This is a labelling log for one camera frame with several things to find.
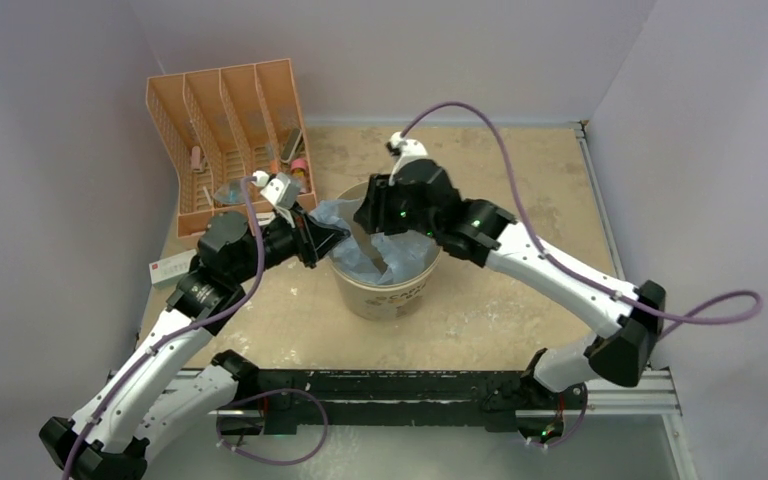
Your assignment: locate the light blue plastic trash bag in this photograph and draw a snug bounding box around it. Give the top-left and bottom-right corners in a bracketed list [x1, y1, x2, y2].
[311, 198, 439, 286]

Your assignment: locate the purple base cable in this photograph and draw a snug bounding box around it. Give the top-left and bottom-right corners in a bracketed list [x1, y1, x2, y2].
[214, 388, 330, 466]

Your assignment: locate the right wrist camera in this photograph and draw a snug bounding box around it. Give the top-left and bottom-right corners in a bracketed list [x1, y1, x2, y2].
[386, 132, 429, 186]

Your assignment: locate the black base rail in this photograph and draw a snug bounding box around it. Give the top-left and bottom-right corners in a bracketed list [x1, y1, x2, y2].
[211, 350, 587, 442]

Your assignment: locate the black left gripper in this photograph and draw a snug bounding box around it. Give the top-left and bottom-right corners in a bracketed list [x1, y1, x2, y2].
[230, 200, 348, 285]

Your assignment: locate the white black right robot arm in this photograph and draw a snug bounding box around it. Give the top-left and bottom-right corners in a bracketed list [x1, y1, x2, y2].
[354, 159, 666, 407]

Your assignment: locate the blue correction tape package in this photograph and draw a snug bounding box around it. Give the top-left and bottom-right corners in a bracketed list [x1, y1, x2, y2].
[213, 179, 246, 206]

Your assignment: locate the pink labelled small bottle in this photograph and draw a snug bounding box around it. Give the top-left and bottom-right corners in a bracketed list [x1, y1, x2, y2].
[290, 157, 310, 193]

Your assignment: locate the pink plastic desk organizer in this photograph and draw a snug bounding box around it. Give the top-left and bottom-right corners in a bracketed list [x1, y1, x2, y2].
[146, 59, 318, 243]

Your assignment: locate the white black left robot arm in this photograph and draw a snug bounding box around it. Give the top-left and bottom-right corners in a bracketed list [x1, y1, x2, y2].
[40, 205, 350, 479]

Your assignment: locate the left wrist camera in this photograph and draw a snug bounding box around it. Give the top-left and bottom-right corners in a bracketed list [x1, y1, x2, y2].
[253, 170, 302, 223]

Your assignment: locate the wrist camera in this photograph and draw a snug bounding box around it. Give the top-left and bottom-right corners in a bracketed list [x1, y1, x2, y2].
[253, 170, 302, 223]
[386, 132, 429, 186]

